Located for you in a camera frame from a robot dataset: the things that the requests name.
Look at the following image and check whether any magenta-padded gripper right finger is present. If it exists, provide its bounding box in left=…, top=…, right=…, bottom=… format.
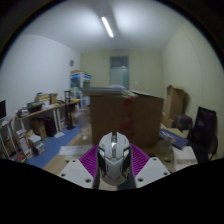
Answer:
left=128, top=143, right=172, bottom=190

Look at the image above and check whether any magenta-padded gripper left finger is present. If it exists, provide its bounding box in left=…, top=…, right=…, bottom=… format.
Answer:
left=58, top=144, right=101, bottom=190

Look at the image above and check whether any white computer mouse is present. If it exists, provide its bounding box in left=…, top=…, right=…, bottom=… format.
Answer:
left=96, top=131, right=133, bottom=187

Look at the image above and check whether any clear plastic container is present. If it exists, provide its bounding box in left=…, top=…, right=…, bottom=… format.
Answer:
left=155, top=139, right=174, bottom=163

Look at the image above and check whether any white book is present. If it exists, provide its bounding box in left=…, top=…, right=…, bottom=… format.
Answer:
left=172, top=145, right=199, bottom=173

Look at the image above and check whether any blue flat box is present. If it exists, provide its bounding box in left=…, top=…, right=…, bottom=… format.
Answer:
left=159, top=128, right=189, bottom=150

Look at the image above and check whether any stack of books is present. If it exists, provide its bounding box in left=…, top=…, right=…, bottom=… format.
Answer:
left=27, top=134, right=46, bottom=156

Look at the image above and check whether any clear glass jar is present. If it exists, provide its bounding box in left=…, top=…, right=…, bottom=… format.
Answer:
left=75, top=109, right=93, bottom=141

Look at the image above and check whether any black bin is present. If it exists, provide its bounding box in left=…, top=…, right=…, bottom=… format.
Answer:
left=44, top=116, right=58, bottom=138

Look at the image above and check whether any large brown cardboard box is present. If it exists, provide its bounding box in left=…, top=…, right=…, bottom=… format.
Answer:
left=89, top=89, right=165, bottom=149

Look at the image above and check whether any dark bag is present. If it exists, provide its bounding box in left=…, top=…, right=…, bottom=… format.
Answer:
left=173, top=113, right=194, bottom=132

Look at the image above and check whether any black floor stand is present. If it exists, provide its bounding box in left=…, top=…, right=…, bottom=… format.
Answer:
left=64, top=90, right=77, bottom=131

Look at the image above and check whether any black box with purple print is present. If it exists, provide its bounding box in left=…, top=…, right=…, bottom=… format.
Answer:
left=188, top=106, right=218, bottom=148

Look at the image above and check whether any white shelf unit with books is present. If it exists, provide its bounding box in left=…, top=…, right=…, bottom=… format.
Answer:
left=0, top=116, right=34, bottom=163

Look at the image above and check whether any wooden side desk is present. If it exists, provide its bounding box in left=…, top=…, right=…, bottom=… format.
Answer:
left=15, top=99, right=81, bottom=134

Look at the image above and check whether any tall open cardboard box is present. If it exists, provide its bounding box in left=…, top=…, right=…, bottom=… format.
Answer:
left=165, top=84, right=188, bottom=128

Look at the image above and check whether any small cardboard box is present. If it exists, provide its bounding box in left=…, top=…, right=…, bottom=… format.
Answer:
left=49, top=93, right=58, bottom=105

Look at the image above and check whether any black plastic tray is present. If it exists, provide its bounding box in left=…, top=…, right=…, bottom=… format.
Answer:
left=26, top=101, right=44, bottom=114

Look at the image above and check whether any grey flat sheets stack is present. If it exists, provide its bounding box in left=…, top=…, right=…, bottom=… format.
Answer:
left=79, top=84, right=132, bottom=98

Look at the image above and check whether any blue white display cabinet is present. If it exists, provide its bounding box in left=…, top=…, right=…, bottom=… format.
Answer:
left=69, top=70, right=92, bottom=109

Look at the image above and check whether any black monitor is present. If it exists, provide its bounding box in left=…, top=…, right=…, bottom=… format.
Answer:
left=0, top=99, right=7, bottom=120

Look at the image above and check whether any grey door with window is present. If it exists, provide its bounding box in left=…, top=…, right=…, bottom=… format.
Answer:
left=109, top=55, right=130, bottom=90

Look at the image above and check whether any ceiling tube light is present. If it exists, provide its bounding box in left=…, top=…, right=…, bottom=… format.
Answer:
left=100, top=15, right=115, bottom=39

